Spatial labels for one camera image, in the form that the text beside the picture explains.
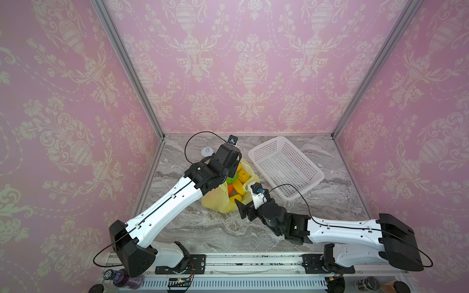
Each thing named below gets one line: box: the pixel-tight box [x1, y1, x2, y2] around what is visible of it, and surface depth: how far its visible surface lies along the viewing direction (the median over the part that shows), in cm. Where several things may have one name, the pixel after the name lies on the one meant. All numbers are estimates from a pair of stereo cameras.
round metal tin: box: [354, 275, 381, 293], surface depth 64 cm
